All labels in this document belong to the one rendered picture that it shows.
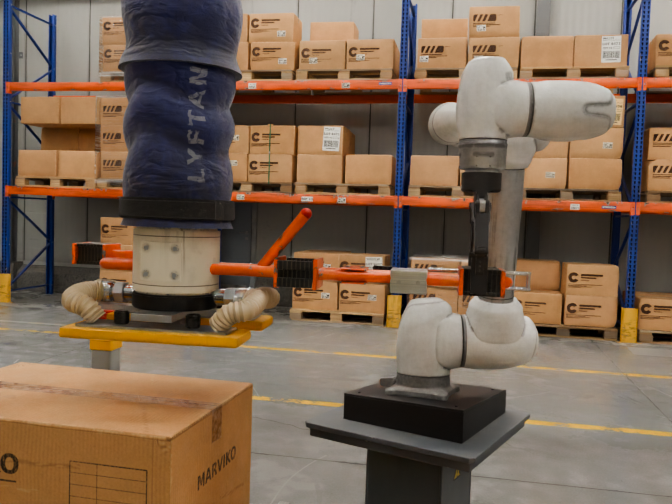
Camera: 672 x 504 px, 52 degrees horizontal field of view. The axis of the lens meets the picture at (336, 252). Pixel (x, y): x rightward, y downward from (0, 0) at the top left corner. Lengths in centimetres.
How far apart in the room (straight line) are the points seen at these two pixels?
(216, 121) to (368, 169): 721
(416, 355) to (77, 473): 100
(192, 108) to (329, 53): 753
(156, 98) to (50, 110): 889
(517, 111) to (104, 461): 95
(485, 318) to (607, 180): 666
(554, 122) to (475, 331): 82
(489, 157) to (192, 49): 58
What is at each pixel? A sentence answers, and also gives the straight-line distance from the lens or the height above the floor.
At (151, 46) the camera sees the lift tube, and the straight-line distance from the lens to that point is 135.
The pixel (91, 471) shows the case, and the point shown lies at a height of 87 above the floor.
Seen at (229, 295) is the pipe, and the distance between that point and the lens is 137.
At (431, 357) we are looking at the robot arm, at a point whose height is 94.
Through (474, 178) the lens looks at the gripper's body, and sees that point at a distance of 130.
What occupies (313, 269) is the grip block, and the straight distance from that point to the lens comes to 130.
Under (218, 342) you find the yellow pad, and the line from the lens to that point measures 125.
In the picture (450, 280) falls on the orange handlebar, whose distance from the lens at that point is 130.
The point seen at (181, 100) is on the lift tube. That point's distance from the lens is 133.
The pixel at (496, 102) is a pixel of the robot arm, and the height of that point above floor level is 154.
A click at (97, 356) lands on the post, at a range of 206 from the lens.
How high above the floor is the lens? 133
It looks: 3 degrees down
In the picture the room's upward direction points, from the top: 2 degrees clockwise
